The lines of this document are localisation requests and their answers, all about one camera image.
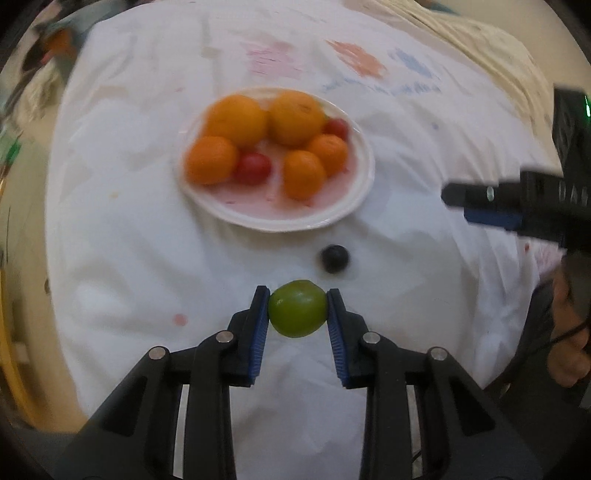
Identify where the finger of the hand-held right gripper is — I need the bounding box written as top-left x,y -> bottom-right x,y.
441,181 -> 523,211
464,210 -> 524,232

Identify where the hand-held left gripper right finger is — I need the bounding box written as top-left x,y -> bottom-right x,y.
326,288 -> 543,480

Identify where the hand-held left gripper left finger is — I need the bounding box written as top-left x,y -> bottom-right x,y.
55,285 -> 271,480

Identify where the green plum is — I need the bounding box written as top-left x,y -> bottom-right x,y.
268,279 -> 328,339

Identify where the dark grape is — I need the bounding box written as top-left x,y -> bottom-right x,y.
320,244 -> 350,274

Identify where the white round plate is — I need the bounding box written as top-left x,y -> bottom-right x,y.
174,86 -> 375,232

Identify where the red cherry tomato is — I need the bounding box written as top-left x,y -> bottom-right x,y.
233,152 -> 273,186
322,118 -> 350,143

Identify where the small mandarin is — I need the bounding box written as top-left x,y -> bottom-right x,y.
185,136 -> 239,186
283,150 -> 328,200
305,134 -> 349,177

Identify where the large orange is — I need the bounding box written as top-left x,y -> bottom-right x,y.
203,93 -> 269,148
269,90 -> 328,148

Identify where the person's right hand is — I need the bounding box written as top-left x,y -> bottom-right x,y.
549,267 -> 591,388

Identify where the person's dark clothing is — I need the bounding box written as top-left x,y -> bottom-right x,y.
501,277 -> 557,404

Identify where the pale yellow quilt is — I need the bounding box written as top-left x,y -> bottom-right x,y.
369,0 -> 559,139

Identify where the white printed bed sheet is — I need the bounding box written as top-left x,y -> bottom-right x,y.
44,0 -> 568,480

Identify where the black cable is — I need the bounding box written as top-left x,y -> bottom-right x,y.
547,323 -> 591,354

